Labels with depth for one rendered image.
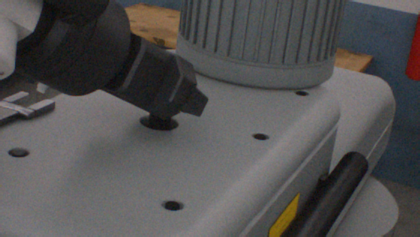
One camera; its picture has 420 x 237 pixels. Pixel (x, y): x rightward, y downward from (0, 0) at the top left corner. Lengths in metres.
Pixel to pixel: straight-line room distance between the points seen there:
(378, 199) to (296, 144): 0.68
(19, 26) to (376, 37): 4.53
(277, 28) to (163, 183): 0.28
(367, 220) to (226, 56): 0.56
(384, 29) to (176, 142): 4.33
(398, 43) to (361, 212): 3.69
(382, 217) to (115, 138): 0.75
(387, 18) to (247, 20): 4.15
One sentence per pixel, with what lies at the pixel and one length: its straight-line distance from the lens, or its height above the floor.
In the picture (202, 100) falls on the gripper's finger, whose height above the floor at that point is 1.92.
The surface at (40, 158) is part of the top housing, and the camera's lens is 0.60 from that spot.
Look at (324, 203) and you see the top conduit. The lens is 0.77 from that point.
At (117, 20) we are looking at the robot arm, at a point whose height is 2.01.
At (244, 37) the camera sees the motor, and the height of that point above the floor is 1.95.
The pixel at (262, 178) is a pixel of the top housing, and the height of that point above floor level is 1.88.
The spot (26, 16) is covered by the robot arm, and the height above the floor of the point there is 2.03.
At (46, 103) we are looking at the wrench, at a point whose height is 1.90.
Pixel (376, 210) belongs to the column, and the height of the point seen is 1.56.
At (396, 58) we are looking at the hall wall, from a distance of 4.97.
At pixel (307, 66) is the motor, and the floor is 1.92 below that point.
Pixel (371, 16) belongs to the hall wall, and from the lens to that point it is 4.94.
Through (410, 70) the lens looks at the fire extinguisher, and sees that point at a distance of 4.83.
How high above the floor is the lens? 2.16
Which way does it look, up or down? 22 degrees down
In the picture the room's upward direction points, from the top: 7 degrees clockwise
